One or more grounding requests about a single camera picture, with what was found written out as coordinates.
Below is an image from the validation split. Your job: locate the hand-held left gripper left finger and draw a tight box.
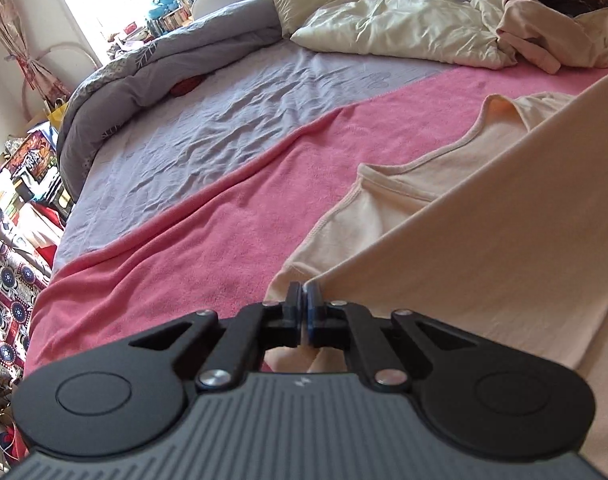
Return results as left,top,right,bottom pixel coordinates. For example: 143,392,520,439
128,282,303,390

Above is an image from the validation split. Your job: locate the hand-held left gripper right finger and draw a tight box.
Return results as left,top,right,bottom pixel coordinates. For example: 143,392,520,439
303,284,478,390

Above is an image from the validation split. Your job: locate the pale beige long-sleeve shirt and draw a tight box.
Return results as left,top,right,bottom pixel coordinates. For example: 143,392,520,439
265,62,608,478

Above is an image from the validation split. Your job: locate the pink fleece blanket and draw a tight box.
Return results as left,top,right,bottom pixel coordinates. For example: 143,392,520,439
24,62,608,378

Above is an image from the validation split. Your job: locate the lavender bed sheet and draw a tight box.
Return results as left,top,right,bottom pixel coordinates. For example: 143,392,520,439
51,35,460,276

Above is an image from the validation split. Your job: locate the navy red patterned cloth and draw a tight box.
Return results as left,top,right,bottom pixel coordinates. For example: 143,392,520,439
0,240,52,376

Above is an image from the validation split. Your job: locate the grey floral quilt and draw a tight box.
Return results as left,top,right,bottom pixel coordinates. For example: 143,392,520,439
56,0,285,201

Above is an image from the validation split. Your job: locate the cream quilted duvet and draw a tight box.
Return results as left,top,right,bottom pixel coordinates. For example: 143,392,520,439
290,0,520,71

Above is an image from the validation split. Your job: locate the printed cardboard box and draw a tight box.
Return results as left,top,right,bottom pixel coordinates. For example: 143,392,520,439
6,130,59,186

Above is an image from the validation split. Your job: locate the yellow bag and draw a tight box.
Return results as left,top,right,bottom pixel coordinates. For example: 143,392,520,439
44,97,72,131

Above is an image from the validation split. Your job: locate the blue plush toy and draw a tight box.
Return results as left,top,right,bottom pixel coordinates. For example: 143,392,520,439
146,0,185,21

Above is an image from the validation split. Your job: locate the tied floral curtain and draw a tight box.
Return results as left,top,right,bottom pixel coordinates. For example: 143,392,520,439
0,0,72,106

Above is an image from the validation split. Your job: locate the hula hoop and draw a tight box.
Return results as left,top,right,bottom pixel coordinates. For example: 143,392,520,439
21,42,104,121

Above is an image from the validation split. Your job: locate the crumpled beige garment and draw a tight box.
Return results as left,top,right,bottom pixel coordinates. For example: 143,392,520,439
471,0,608,73

